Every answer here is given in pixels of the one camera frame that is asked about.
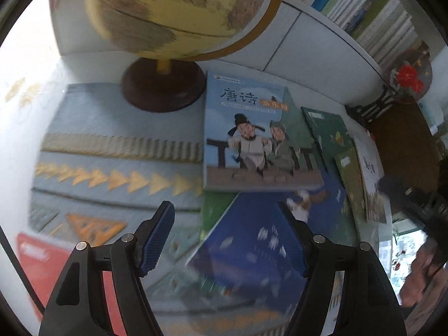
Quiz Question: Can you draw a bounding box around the red fairy tale book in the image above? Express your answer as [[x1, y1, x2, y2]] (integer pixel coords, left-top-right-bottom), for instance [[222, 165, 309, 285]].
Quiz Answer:
[[16, 232, 126, 335]]

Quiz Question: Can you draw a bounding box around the white rabbit hill book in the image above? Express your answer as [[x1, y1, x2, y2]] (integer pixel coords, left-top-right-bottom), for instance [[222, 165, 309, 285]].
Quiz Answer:
[[352, 134, 387, 224]]

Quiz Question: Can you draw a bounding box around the dark green book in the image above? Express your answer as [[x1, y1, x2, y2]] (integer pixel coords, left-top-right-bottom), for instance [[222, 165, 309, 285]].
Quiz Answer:
[[302, 107, 354, 174]]

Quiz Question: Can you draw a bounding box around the dark blue leaf book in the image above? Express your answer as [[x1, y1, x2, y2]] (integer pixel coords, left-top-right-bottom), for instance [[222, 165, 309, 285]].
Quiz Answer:
[[188, 173, 346, 313]]

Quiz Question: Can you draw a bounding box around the Tang poetry blue book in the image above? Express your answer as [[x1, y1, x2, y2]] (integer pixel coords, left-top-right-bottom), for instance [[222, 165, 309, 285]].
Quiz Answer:
[[204, 71, 323, 192]]

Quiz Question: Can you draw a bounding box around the green insect book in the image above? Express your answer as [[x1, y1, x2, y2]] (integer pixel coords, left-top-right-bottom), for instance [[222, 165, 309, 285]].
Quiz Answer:
[[335, 146, 370, 242]]

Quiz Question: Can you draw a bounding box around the person's right hand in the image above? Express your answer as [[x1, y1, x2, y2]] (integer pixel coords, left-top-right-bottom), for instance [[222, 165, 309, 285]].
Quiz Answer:
[[399, 237, 443, 308]]

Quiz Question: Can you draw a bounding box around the dark wooden cabinet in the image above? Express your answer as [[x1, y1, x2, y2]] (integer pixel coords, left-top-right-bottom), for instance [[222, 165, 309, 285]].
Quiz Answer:
[[368, 103, 439, 192]]

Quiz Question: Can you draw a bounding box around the tissue box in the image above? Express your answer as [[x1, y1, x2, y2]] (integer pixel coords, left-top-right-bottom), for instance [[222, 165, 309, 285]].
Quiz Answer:
[[418, 98, 444, 136]]

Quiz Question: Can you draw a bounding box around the round red flower fan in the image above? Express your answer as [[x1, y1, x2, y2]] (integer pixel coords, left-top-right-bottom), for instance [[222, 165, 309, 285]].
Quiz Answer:
[[344, 49, 433, 131]]

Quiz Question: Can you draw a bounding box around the blue patterned rug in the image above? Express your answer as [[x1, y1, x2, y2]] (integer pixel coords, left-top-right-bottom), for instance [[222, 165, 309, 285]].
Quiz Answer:
[[27, 83, 351, 336]]

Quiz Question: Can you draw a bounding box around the white bookshelf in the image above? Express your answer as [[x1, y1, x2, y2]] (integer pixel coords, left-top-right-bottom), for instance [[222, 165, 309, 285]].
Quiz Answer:
[[48, 0, 421, 106]]

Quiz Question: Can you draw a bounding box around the vintage yellow globe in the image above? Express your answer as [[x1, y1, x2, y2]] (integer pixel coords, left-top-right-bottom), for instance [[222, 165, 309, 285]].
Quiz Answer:
[[85, 0, 282, 112]]

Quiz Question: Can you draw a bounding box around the black camera cable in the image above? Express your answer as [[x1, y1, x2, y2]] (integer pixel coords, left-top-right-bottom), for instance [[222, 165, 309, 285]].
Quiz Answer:
[[0, 227, 46, 316]]

